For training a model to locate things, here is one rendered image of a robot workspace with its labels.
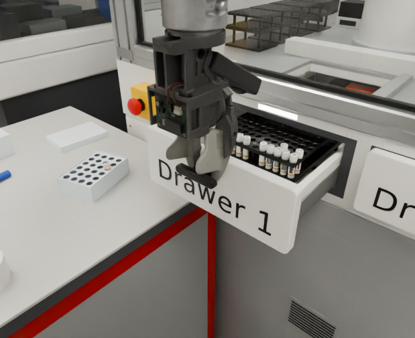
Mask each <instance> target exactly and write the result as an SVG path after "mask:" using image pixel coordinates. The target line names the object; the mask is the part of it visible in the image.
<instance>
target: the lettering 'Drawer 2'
mask: <svg viewBox="0 0 415 338"><path fill-rule="evenodd" d="M381 191H384V192H386V193H388V194H390V195H391V196H392V198H393V204H392V206H391V207H390V208H387V209H386V208H382V207H379V206H377V202H378V200H379V196H380V193H381ZM396 205H397V198H396V196H395V195H394V194H393V193H392V192H390V191H388V190H385V189H383V188H380V187H379V188H378V190H377V194H376V197H375V200H374V203H373V207H376V208H378V209H381V210H383V211H392V210H393V209H394V208H395V207H396ZM408 207H412V208H414V209H415V206H414V205H408V204H407V203H404V206H403V208H402V211H401V213H400V218H403V216H404V213H405V210H406V209H407V208H408Z"/></svg>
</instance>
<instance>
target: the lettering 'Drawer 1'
mask: <svg viewBox="0 0 415 338"><path fill-rule="evenodd" d="M158 160H159V169H160V177H162V178H164V179H166V180H170V179H171V177H172V172H171V169H170V167H169V165H168V164H167V163H165V162H164V161H163V160H161V159H158ZM161 162H162V163H164V164H165V165H167V167H168V169H169V177H168V178H166V177H164V176H162V168H161ZM178 176H181V177H182V175H181V174H177V172H175V181H176V186H178V179H177V177H178ZM184 179H187V180H189V181H191V183H192V184H189V183H187V182H186V183H184V188H185V190H186V191H187V192H192V194H193V195H194V183H193V181H192V180H191V179H189V178H187V177H184ZM186 185H189V186H191V187H192V190H188V189H187V188H186ZM198 188H199V191H200V197H201V199H202V200H204V197H205V194H206V192H207V196H208V200H209V203H210V204H212V203H213V199H214V195H215V191H213V193H212V196H211V199H210V196H209V190H208V188H207V187H205V188H204V192H203V195H202V191H201V187H200V184H199V183H198ZM221 199H226V200H227V201H228V202H229V204H227V203H224V202H223V201H221ZM221 203H222V204H224V205H226V206H228V207H230V208H231V201H230V200H229V199H228V198H227V197H225V196H220V197H219V206H220V208H221V209H222V210H223V211H224V212H226V213H229V214H231V212H230V211H226V210H224V208H222V206H221ZM239 208H244V209H245V207H244V206H243V205H240V206H239V204H238V203H236V215H235V217H236V218H238V214H239ZM259 213H261V214H264V215H265V217H264V224H263V229H261V228H259V227H258V229H259V230H260V231H262V232H264V233H266V234H267V235H269V236H271V233H268V232H267V231H266V229H267V223H268V213H267V212H264V211H259Z"/></svg>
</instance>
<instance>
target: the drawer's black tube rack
mask: <svg viewBox="0 0 415 338"><path fill-rule="evenodd" d="M237 123H238V133H242V134H243V137H244V136H245V135H248V136H250V137H251V140H250V142H253V143H252V144H258V145H259V144H260V142H267V143H268V144H272V145H274V148H276V147H280V144H282V143H285V144H288V151H290V154H291V153H296V150H297V149H302V150H304V153H303V157H302V159H298V160H300V163H301V167H300V173H299V174H294V178H288V169H287V173H286V175H281V174H280V168H279V172H274V171H272V170H273V162H274V161H272V168H271V169H267V168H265V165H264V166H259V154H256V153H254V152H251V151H249V159H247V160H245V159H243V150H242V156H241V157H238V156H236V150H235V154H231V156H232V157H234V158H237V159H239V160H242V161H244V162H247V163H248V164H251V165H253V166H256V167H258V168H261V169H262V170H265V171H267V172H270V173H272V174H275V175H277V176H279V177H282V178H284V179H286V180H289V181H291V182H294V183H295V182H296V181H297V180H299V179H300V178H301V177H302V176H304V175H305V174H306V173H307V172H308V171H309V170H311V169H313V170H315V169H316V165H317V164H318V163H319V162H320V161H321V160H323V159H324V158H325V157H327V156H328V155H329V154H330V153H331V152H332V151H337V149H338V147H339V146H340V145H341V144H342V143H341V142H338V141H335V140H333V139H329V138H327V137H323V136H320V135H317V134H314V133H310V132H308V131H304V130H302V129H298V128H295V127H292V126H289V125H286V124H283V123H280V122H277V121H274V120H271V119H267V118H265V117H261V116H259V115H255V114H252V113H249V112H246V113H244V114H242V115H240V116H238V117H237ZM250 146H251V145H250ZM248 147H249V146H248ZM288 167H289V166H288Z"/></svg>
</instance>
